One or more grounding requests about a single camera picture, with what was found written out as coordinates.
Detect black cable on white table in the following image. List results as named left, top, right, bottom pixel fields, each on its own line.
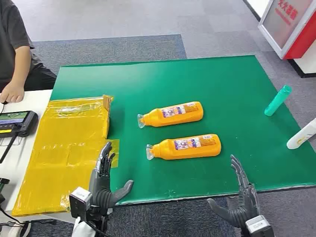
left=0, top=206, right=26, bottom=228

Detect person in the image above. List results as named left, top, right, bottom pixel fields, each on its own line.
left=0, top=0, right=57, bottom=104

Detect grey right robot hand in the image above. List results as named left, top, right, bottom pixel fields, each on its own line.
left=207, top=155, right=260, bottom=229

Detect white plastic bottle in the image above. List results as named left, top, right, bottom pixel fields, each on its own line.
left=287, top=118, right=316, bottom=150

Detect black controller with screen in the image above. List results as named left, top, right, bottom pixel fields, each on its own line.
left=0, top=110, right=39, bottom=138

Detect teal plastic bottle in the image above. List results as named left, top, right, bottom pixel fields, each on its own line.
left=264, top=85, right=293, bottom=117

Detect green table mat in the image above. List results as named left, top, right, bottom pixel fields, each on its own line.
left=51, top=55, right=316, bottom=205

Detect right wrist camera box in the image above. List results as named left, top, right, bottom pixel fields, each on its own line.
left=245, top=215, right=275, bottom=237

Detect white plinth with black base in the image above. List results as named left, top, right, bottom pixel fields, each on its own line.
left=287, top=39, right=316, bottom=79

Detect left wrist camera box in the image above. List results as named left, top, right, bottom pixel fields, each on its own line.
left=69, top=187, right=93, bottom=223

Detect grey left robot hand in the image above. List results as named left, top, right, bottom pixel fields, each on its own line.
left=89, top=141, right=134, bottom=217

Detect red and white display stand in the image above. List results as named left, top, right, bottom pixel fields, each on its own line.
left=258, top=0, right=316, bottom=61

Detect black controller antenna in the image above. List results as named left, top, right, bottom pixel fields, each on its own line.
left=0, top=134, right=17, bottom=164

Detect orange bottle with clear cap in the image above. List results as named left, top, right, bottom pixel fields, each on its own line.
left=146, top=133, right=222, bottom=161
left=137, top=101, right=204, bottom=129

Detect person's hand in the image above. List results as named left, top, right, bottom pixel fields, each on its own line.
left=0, top=80, right=26, bottom=104

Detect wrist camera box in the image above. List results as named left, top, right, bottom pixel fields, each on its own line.
left=69, top=187, right=93, bottom=223
left=245, top=215, right=275, bottom=237

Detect black device at table edge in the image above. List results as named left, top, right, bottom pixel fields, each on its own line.
left=0, top=178, right=11, bottom=204

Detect yellow plastic wrapped cardboard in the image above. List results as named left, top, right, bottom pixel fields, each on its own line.
left=11, top=95, right=120, bottom=217

